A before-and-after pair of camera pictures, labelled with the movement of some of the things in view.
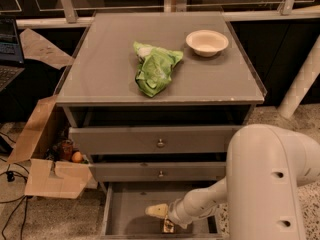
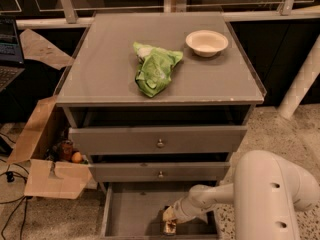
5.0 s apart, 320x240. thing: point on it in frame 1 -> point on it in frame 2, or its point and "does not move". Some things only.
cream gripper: x=175 y=213 -> x=182 y=211
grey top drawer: x=150 y=140 does not move
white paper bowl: x=206 y=43 does not move
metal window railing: x=73 y=5 does not move
